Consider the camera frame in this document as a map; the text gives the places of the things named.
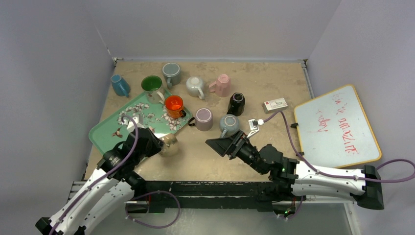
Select grey-blue mug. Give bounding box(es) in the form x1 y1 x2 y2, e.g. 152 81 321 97
219 114 240 138

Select beige round mug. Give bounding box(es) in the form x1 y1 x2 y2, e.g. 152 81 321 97
159 133 179 157

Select purple mug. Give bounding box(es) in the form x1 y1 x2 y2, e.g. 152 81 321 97
188 108 213 132

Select black mug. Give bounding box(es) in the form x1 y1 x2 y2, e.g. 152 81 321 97
227 93 246 117

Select orange mug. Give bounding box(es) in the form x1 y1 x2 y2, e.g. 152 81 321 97
164 95 186 119

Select cream floral mug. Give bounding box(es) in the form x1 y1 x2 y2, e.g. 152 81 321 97
141 75 165 104

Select white-grey mug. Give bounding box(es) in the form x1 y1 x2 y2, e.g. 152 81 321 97
186 76 205 100

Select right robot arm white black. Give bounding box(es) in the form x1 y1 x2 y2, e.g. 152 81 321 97
205 131 384 210

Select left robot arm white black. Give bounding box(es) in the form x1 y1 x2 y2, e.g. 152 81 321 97
35 128 165 235

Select pink faceted mug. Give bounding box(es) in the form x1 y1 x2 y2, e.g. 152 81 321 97
208 74 231 97

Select blue mug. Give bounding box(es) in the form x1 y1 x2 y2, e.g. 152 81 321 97
111 74 131 97

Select grey-teal mug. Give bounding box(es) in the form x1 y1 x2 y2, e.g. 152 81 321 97
162 62 181 89

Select green floral tray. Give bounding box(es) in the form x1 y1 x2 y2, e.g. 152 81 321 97
89 93 192 154

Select small red white box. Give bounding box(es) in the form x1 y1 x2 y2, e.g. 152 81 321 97
262 98 288 114

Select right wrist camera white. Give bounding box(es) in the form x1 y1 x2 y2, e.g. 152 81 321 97
247 119 264 139

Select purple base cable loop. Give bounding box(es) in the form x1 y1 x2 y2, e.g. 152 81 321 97
125 190 182 229

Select whiteboard with yellow frame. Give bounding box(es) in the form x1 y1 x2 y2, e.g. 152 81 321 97
294 85 382 168

